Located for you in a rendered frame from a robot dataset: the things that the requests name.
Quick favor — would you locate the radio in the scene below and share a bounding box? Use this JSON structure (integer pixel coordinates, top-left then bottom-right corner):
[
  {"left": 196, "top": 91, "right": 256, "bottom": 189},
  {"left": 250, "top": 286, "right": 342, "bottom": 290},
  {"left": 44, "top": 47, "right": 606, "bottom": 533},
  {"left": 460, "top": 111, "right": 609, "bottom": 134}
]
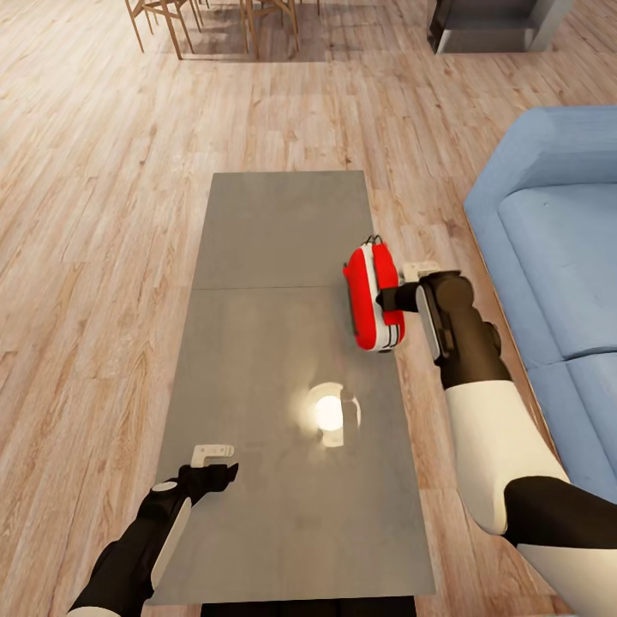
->
[{"left": 344, "top": 236, "right": 405, "bottom": 353}]

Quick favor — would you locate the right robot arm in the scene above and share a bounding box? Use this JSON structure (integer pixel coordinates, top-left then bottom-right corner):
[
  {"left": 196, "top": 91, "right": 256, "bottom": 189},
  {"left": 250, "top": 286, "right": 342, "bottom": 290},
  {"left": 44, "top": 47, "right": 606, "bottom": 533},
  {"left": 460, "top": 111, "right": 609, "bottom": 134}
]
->
[{"left": 375, "top": 261, "right": 617, "bottom": 617}]

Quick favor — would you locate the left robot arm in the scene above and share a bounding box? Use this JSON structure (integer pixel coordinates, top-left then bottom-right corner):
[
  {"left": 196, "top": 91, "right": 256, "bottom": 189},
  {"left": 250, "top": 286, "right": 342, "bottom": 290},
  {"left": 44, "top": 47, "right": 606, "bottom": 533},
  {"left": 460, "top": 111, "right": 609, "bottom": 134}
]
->
[{"left": 65, "top": 444, "right": 239, "bottom": 617}]

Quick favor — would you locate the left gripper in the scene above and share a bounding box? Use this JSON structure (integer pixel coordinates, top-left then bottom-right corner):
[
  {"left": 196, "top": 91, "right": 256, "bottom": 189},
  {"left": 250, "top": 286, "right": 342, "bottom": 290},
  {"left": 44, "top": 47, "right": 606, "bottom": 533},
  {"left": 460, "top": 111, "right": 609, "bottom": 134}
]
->
[{"left": 178, "top": 463, "right": 239, "bottom": 498}]

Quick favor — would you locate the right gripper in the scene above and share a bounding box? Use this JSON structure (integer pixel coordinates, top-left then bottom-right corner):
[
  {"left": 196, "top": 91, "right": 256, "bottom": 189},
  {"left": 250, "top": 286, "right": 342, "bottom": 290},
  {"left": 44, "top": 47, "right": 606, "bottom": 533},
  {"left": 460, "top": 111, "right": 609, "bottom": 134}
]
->
[{"left": 375, "top": 284, "right": 414, "bottom": 312}]

